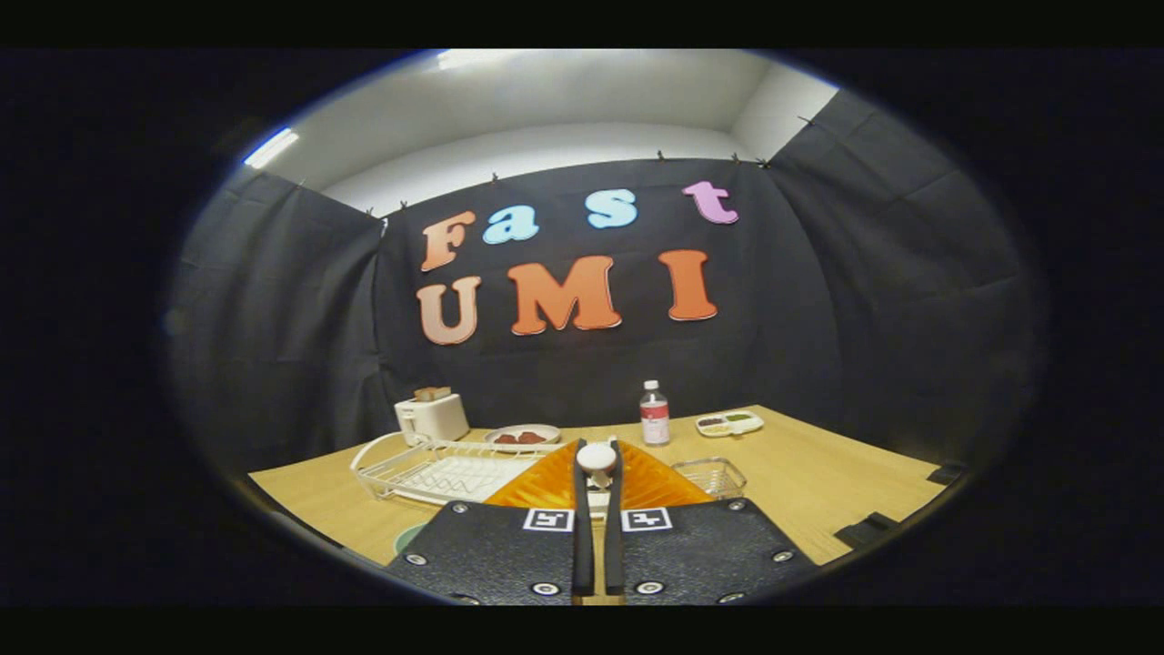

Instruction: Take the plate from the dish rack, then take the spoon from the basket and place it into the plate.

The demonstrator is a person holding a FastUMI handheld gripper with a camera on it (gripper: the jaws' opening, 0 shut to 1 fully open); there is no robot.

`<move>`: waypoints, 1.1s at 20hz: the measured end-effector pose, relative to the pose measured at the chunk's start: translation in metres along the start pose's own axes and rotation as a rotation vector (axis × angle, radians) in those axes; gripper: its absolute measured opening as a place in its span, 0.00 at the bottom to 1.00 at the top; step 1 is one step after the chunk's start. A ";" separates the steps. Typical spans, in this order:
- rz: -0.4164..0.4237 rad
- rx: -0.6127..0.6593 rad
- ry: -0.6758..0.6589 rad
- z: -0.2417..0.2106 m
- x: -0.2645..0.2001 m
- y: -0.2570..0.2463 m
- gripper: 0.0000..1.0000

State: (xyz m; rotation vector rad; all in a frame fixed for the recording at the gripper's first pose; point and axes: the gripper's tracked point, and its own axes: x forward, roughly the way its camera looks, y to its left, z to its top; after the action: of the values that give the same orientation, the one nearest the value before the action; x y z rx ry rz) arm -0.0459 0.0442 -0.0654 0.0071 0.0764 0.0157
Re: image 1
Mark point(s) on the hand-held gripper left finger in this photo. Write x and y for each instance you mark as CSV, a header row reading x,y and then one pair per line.
x,y
582,546

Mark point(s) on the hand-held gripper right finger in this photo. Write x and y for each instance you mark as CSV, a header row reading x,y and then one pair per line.
x,y
615,546

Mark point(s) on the pale green plate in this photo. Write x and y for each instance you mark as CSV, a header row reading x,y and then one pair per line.
x,y
409,541

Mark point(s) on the white plate with meat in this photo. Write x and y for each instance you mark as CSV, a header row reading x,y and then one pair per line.
x,y
523,448

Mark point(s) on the clear bottle with red label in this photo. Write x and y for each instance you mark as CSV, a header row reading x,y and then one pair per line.
x,y
655,418

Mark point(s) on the white divided condiment tray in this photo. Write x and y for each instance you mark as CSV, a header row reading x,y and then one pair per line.
x,y
750,426

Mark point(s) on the white toaster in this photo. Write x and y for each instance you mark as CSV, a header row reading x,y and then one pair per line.
x,y
436,420

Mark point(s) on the black table clamp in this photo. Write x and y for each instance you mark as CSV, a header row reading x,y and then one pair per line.
x,y
948,473
868,530

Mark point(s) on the black backdrop cloth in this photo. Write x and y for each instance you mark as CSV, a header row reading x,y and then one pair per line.
x,y
818,300

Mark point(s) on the ceiling light panel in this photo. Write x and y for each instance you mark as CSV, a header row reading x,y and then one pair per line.
x,y
473,59
271,148

